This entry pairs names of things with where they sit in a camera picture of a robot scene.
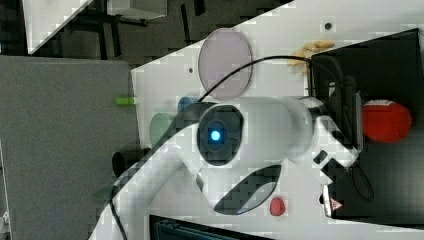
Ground green marker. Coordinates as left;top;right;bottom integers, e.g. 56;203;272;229
115;97;137;106

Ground green plastic cup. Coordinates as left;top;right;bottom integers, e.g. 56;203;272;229
149;113;174;146

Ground red plush ketchup bottle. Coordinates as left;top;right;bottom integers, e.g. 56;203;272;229
362;100;412;143

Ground black cylinder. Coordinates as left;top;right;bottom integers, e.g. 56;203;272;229
112;148;150;177

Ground white side table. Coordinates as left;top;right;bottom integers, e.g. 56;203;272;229
21;0;93;54

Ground blue plastic cup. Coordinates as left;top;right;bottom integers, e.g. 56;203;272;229
177;96;198;113

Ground red plush strawberry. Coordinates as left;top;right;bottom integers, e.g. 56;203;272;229
269;197;286;216

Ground toy oven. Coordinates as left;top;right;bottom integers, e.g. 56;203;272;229
311;29;424;229

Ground grey partition panel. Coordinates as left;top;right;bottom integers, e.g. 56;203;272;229
0;56;138;240

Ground lilac round plate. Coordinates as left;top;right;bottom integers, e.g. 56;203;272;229
198;28;252;100

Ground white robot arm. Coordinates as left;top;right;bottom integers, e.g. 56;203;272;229
87;96;360;240

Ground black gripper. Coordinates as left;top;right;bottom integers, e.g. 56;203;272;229
328;75;363;151

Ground black cable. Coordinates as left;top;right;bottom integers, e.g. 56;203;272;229
196;55;344;103

